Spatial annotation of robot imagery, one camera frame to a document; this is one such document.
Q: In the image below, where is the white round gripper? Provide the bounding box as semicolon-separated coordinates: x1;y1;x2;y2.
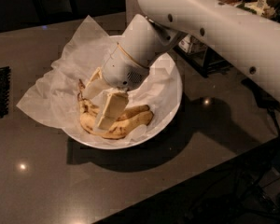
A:
82;44;149;131

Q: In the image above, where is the spotted yellow banana front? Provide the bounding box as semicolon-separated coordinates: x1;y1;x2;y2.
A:
80;111;153;139

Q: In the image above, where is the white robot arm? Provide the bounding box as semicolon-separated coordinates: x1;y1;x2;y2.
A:
83;0;280;103

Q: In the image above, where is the white ceramic bowl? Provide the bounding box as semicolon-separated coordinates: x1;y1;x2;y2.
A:
62;36;182;149

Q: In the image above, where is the white paper liner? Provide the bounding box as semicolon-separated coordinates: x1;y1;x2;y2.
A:
17;17;182;149

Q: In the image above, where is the dark appliance in background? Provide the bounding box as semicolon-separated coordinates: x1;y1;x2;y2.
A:
33;0;78;24

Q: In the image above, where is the black power adapter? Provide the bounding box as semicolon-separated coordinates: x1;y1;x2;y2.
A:
241;78;276;108

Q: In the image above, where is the black cable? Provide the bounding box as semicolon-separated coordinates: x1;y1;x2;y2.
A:
267;107;280;138

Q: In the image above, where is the black wire condiment rack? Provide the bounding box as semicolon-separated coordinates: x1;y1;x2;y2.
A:
175;0;280;77

